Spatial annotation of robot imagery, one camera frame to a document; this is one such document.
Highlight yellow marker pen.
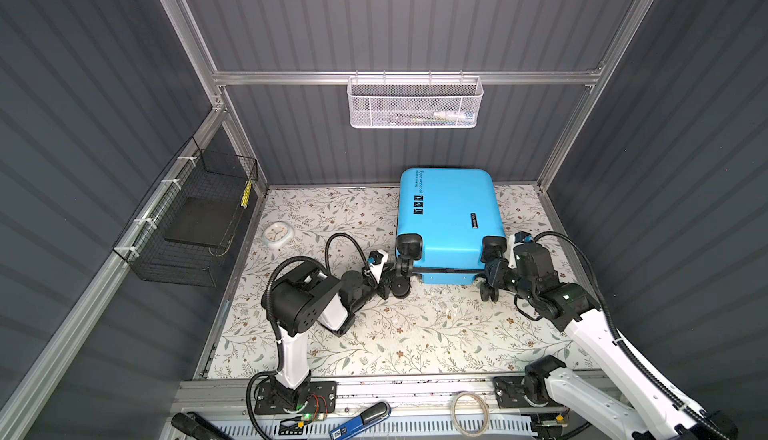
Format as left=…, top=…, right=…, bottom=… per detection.
left=240, top=180, right=252, bottom=208

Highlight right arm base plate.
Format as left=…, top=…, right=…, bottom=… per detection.
left=492, top=375, right=561, bottom=408

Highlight black wire wall basket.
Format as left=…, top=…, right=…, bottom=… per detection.
left=113, top=140, right=259, bottom=288

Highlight items in white basket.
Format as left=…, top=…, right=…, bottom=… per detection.
left=369, top=110, right=476, bottom=128

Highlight coiled white cable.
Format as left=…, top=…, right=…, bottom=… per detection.
left=449, top=390, right=491, bottom=438

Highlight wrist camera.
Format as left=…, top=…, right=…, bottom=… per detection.
left=367, top=249, right=389, bottom=286
left=512, top=231, right=534, bottom=248

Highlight white wire mesh basket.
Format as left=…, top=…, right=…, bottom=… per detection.
left=346, top=76, right=484, bottom=129

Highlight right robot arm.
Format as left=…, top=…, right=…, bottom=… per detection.
left=480, top=232, right=738, bottom=439

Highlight blue hard-shell suitcase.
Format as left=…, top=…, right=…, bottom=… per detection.
left=390, top=167, right=507, bottom=298

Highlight floral table cloth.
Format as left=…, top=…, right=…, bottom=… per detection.
left=208, top=187, right=595, bottom=379

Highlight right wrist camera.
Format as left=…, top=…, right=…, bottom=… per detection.
left=512, top=231, right=534, bottom=248

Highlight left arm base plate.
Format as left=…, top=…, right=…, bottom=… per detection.
left=252, top=379, right=338, bottom=415

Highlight black handle tool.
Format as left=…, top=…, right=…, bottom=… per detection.
left=171, top=412, right=232, bottom=440

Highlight blue black handled tool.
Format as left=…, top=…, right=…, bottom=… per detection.
left=329, top=401, right=392, bottom=440

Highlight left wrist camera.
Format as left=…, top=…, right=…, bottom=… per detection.
left=367, top=249, right=389, bottom=286

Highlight black pad in basket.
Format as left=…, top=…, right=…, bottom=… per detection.
left=164, top=197, right=237, bottom=248

